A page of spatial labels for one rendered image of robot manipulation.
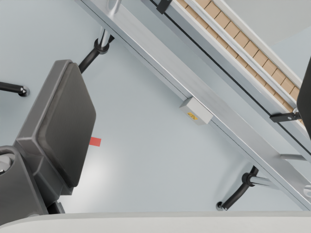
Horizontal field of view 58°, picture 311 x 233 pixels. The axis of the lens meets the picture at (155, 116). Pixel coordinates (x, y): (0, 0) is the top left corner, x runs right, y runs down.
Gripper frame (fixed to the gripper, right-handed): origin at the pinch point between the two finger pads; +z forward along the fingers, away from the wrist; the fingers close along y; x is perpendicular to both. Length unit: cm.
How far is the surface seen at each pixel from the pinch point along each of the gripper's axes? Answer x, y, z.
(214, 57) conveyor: -40, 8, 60
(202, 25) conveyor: -32, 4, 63
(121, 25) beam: -45, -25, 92
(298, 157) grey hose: -92, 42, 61
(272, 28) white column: -69, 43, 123
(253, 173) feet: -142, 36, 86
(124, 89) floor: -96, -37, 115
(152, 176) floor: -133, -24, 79
